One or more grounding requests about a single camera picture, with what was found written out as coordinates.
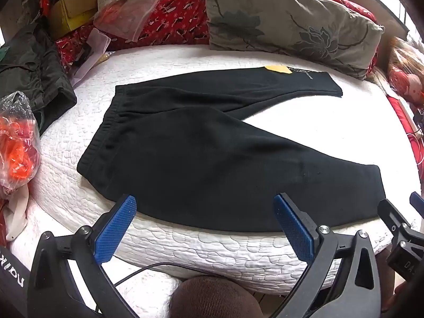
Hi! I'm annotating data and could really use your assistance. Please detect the red plush toy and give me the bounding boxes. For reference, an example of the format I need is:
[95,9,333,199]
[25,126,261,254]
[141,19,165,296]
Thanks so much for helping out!
[387,37,424,108]

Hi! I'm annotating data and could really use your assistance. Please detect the red printed blanket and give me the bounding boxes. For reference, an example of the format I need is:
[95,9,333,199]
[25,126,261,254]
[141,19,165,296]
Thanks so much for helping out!
[55,0,380,73]

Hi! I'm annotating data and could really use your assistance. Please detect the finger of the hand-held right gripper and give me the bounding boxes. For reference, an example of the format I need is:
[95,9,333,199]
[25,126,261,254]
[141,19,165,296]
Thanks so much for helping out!
[409,191,424,214]
[377,198,414,242]

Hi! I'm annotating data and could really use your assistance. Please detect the black cable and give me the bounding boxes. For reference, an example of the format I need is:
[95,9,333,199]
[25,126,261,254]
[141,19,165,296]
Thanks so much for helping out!
[113,262,190,286]

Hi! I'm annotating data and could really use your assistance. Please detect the white paper sheet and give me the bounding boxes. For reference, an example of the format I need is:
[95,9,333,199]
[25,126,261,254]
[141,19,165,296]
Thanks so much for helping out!
[70,27,112,87]

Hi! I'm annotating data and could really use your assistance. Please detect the clear bag with orange contents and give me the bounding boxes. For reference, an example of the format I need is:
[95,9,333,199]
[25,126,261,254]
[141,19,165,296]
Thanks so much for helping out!
[93,0,190,42]

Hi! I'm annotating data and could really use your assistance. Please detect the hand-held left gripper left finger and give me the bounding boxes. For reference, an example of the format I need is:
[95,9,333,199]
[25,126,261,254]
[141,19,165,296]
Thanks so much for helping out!
[27,194,137,318]

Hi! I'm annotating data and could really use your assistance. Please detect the yellow cardboard box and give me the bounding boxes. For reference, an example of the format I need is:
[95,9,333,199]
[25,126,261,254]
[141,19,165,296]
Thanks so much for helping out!
[49,0,100,39]

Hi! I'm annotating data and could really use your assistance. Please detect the grey floral pillow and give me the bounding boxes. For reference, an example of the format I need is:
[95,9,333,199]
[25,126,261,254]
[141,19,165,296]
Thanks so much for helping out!
[198,0,385,81]

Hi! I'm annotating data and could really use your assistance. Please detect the dark green jacket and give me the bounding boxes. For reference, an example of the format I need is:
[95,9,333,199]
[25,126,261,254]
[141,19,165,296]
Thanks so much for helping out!
[0,23,78,137]

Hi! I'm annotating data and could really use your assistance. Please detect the black printed fabric band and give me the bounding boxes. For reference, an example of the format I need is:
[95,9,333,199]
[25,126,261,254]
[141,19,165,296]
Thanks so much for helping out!
[0,244,36,318]

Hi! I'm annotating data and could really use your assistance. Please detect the crumpled bag with orange items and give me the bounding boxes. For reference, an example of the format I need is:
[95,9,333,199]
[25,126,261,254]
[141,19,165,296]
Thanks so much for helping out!
[0,91,42,200]

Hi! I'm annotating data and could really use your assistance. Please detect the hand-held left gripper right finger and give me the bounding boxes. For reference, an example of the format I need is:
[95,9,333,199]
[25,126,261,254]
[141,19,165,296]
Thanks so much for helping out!
[272,192,382,318]

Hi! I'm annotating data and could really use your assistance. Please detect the white quilted mattress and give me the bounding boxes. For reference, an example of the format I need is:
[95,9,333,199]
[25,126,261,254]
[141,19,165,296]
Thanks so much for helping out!
[7,44,418,318]

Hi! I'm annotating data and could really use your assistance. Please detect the person's brown trouser leg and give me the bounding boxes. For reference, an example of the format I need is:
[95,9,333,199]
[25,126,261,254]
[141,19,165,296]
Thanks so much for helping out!
[168,275,266,318]

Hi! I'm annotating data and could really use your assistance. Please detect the black pants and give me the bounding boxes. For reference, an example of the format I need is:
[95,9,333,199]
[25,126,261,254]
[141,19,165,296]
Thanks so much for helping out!
[76,67,387,233]

